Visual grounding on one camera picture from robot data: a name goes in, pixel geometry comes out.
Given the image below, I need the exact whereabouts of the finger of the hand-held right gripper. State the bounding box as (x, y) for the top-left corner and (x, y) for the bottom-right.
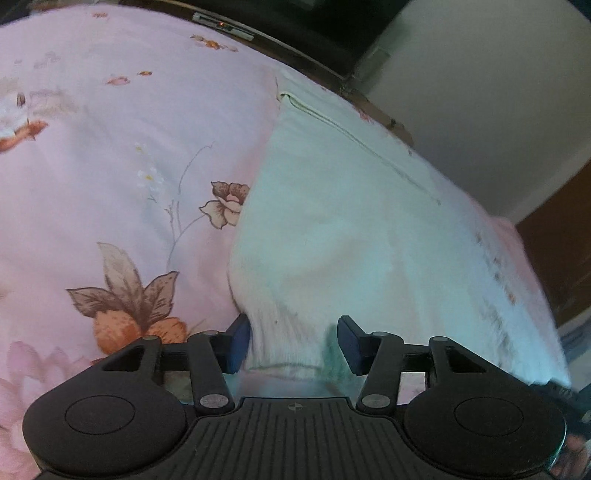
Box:
(531, 378), (591, 435)

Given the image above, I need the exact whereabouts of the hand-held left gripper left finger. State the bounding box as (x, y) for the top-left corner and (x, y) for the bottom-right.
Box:
(95, 314), (252, 416)

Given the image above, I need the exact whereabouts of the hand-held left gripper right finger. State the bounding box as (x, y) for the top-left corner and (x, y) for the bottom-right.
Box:
(337, 315), (491, 414)

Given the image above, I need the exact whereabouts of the light green small garment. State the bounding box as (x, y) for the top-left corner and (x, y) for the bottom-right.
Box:
(227, 76), (573, 386)

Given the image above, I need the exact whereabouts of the brown wooden door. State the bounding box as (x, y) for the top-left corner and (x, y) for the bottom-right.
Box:
(516, 171), (591, 326)

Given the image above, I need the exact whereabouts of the pink floral bedsheet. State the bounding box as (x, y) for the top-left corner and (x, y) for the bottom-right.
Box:
(0, 4), (573, 480)

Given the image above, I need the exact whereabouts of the large dark television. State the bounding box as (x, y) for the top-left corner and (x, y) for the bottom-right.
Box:
(175, 0), (409, 79)

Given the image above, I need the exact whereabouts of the brown wooden bed frame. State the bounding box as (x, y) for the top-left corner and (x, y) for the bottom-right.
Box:
(120, 0), (416, 148)

